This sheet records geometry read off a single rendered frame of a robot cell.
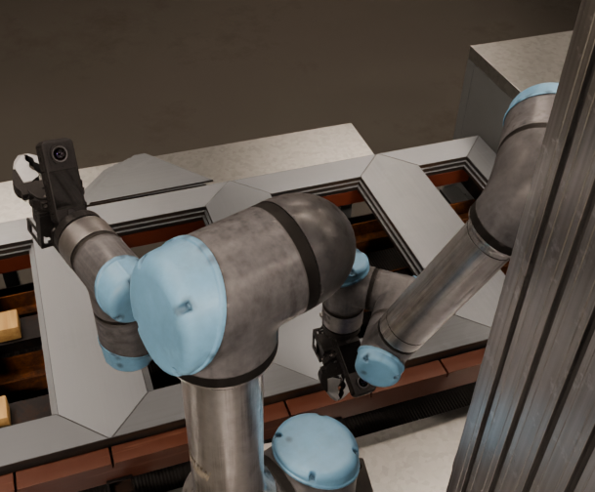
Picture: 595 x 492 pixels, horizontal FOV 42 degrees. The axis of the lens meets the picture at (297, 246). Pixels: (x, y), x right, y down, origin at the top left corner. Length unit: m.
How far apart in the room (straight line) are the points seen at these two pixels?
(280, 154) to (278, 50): 2.28
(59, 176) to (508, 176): 0.59
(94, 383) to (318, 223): 1.04
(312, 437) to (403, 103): 3.30
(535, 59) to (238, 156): 0.93
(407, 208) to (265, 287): 1.44
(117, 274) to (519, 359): 0.51
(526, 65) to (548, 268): 1.82
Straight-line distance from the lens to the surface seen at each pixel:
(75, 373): 1.72
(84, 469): 1.60
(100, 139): 3.96
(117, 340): 1.07
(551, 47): 2.56
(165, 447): 1.60
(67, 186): 1.12
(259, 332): 0.71
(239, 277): 0.68
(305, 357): 1.70
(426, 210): 2.11
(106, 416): 1.64
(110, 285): 0.99
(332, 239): 0.73
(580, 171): 0.58
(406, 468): 1.76
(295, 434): 1.07
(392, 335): 1.19
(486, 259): 1.05
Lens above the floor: 2.14
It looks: 41 degrees down
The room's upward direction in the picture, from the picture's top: 2 degrees clockwise
